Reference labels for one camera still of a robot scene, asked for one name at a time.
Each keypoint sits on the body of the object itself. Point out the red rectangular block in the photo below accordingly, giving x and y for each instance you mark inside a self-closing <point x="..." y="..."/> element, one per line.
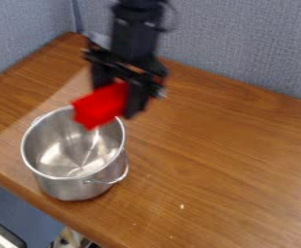
<point x="96" y="108"/>

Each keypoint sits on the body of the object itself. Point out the grey object under table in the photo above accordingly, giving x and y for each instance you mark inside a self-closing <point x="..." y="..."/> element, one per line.
<point x="9" y="240"/>

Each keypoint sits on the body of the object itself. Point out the white object under table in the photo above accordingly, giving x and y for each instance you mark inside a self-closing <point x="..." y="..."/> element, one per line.
<point x="70" y="239"/>

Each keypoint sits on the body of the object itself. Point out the metal pot with handles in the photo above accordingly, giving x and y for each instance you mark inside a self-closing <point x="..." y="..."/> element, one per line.
<point x="76" y="163"/>

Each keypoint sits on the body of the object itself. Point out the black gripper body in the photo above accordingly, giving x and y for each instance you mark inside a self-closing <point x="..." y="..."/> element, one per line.
<point x="129" y="53"/>

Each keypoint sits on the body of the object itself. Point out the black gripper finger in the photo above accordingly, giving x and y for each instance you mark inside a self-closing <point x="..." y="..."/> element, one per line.
<point x="101" y="75"/>
<point x="137" y="97"/>

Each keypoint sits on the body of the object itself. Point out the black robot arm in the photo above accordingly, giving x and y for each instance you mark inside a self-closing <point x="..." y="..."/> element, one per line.
<point x="136" y="10"/>

